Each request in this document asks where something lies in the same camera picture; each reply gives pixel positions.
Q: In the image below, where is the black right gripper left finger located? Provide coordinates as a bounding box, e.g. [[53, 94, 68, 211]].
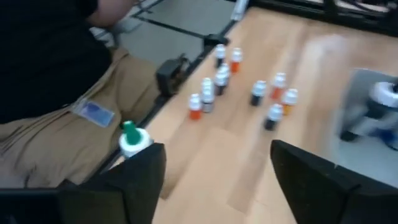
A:
[[0, 142, 167, 224]]

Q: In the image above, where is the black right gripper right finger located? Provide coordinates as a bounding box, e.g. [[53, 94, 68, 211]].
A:
[[270, 139, 398, 224]]

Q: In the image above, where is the large blue-tipped coloring bottle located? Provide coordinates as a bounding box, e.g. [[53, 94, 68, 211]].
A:
[[340, 80, 398, 149]]

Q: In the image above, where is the grey plastic tray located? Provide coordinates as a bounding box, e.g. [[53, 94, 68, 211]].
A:
[[323, 67, 398, 190]]

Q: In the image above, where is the small black coloring bottle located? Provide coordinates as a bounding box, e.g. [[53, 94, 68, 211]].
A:
[[217, 63, 231, 88]]

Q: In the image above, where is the small dark blue coloring bottle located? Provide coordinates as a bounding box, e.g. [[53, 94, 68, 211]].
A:
[[201, 88, 216, 114]]

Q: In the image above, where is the white frame label strip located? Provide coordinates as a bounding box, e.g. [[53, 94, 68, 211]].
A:
[[230, 0, 250, 22]]

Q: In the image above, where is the yellow dye dropper bottle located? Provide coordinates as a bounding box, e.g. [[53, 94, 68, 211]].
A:
[[188, 93, 203, 121]]

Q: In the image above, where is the small orange coloring bottle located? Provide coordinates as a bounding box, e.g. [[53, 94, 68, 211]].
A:
[[269, 72, 287, 100], [230, 47, 243, 75]]

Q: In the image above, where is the person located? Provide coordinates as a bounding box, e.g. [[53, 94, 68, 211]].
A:
[[0, 0, 162, 190]]

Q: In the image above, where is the person's badge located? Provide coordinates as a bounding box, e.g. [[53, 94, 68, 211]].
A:
[[70, 98, 116, 128]]

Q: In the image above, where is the person's forearm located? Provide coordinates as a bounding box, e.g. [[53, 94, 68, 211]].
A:
[[86, 0, 141, 28]]

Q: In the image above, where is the large green-tipped coloring bottle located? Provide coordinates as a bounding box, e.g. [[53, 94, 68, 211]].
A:
[[118, 119, 155, 159]]

